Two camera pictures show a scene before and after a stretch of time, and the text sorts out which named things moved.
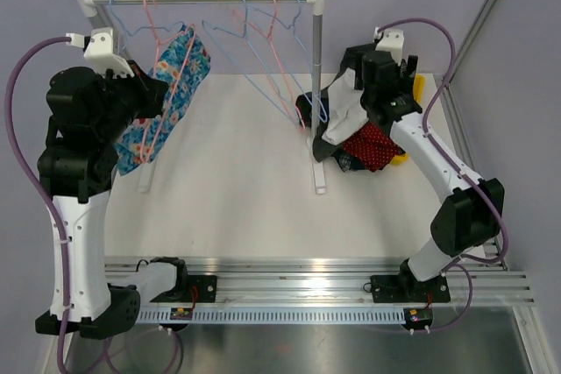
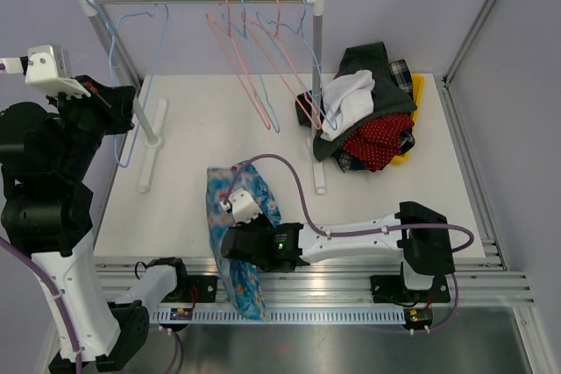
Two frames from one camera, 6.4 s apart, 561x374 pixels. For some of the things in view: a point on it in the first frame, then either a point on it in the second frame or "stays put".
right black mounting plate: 405,288 stays put
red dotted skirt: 372,147 stays put
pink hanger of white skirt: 191,27 → 229,32
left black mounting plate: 206,289 stays put
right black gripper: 406,84 → 261,218
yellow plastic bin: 418,90 stays put
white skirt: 347,108 stays put
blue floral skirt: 183,62 → 242,280
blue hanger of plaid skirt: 293,28 → 259,16
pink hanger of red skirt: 301,120 → 252,28
